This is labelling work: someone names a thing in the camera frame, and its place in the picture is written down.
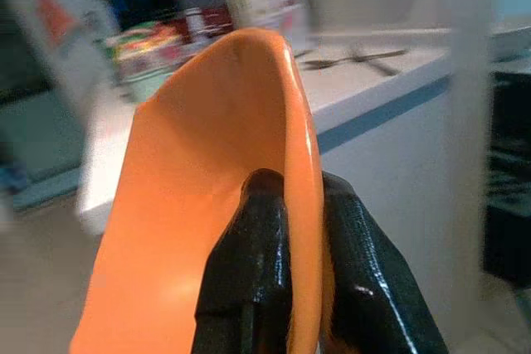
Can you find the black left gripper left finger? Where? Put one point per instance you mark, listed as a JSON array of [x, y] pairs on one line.
[[245, 271]]

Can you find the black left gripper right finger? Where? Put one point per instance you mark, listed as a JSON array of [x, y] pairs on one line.
[[373, 287]]

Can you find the orange plastic plate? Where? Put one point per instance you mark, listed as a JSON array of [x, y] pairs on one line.
[[199, 188]]

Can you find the white table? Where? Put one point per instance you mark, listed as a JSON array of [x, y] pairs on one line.
[[373, 76]]

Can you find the silver spoon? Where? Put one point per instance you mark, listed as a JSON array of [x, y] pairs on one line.
[[332, 62]]

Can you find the silver fork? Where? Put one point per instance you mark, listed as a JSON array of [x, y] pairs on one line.
[[379, 56]]

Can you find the colourful snack package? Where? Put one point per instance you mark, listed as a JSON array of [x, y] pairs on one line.
[[145, 51]]

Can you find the red and white box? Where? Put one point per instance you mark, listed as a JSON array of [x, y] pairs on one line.
[[203, 8]]

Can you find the white and orange board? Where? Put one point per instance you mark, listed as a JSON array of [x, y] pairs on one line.
[[54, 22]]

